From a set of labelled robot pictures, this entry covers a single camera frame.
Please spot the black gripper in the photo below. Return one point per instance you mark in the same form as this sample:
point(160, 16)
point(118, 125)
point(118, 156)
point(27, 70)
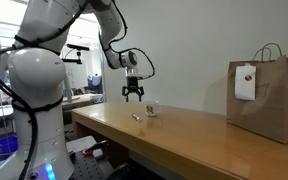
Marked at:
point(133, 84)

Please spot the black Expo marker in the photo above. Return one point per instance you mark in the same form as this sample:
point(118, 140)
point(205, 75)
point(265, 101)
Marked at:
point(136, 116)

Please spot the white printed mug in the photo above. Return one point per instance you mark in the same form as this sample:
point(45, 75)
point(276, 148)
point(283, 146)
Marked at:
point(153, 109)

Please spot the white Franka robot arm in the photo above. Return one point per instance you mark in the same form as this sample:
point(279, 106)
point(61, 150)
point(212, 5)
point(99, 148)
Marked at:
point(37, 83)

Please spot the blue office chair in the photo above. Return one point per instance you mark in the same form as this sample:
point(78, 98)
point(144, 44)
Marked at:
point(95, 82)

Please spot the black perforated breadboard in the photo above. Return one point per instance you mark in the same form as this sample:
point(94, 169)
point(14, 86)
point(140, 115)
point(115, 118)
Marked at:
point(87, 168)

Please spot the white receipt with red sticker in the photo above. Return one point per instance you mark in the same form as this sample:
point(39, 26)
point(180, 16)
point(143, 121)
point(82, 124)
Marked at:
point(245, 88)

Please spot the blue plastic bin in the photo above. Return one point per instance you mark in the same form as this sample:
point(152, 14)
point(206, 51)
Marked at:
point(6, 146)

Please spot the brown paper bag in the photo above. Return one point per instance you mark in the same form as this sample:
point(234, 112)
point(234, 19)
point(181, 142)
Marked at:
point(274, 106)

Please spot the white upright post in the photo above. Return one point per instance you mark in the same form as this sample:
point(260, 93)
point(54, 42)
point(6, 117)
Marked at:
point(67, 90)

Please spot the black camera on stand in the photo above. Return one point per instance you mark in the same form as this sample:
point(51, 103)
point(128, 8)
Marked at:
point(78, 47)

